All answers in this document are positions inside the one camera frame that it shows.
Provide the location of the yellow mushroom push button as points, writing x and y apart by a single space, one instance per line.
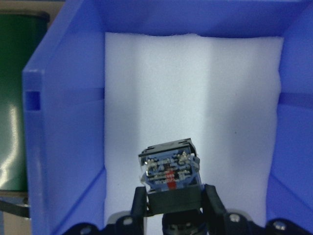
171 175

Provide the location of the green conveyor belt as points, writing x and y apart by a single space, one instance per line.
21 31

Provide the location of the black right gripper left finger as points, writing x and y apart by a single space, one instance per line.
131 224

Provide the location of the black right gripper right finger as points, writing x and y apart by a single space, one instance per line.
220 221

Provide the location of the blue right storage bin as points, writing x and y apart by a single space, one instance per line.
64 100

